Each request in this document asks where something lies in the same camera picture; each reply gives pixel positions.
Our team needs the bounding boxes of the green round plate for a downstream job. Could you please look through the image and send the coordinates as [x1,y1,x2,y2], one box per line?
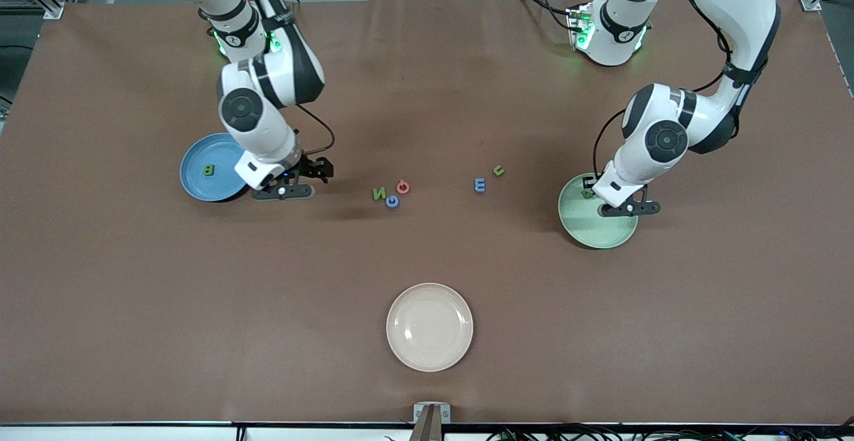
[558,173,639,250]

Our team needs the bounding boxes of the blue round plate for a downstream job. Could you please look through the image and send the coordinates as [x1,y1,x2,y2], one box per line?
[179,133,255,202]

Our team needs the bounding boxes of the beige round plate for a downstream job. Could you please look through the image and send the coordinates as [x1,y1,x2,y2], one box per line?
[386,283,474,372]

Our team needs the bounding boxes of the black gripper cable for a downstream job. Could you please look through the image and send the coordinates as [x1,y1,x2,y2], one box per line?
[592,0,751,175]
[237,0,336,155]

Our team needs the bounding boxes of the brown table mat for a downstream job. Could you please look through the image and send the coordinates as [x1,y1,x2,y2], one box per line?
[0,0,854,426]

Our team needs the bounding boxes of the base connector box green light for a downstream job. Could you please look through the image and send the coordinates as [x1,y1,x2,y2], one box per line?
[566,3,596,51]

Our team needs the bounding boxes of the grey metal camera bracket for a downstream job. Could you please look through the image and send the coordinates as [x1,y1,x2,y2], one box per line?
[410,402,452,441]

